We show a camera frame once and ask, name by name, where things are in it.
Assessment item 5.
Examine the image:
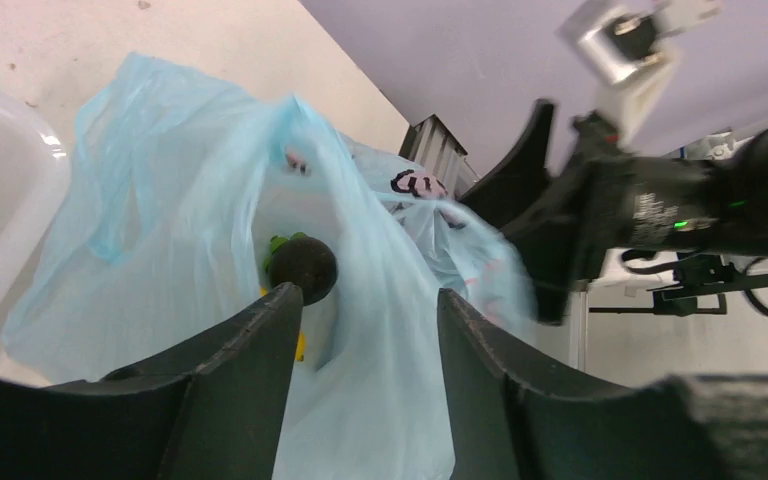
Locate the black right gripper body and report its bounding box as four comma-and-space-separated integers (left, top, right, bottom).
502, 113, 716, 295

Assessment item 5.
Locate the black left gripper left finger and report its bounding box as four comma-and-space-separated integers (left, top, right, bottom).
0, 283, 303, 479

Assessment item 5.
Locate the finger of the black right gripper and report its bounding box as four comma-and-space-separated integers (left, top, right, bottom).
459, 99, 555, 229
529, 251, 576, 326

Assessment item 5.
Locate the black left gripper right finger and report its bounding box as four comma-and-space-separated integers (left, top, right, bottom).
437, 289, 768, 479

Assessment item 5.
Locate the dark purple fake mangosteen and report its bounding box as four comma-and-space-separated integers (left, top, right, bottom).
264, 232, 338, 306

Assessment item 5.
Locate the light blue plastic bag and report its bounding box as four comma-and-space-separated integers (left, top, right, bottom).
1, 53, 535, 479

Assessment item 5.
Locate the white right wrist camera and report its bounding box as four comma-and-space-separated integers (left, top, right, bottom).
558, 0, 723, 146

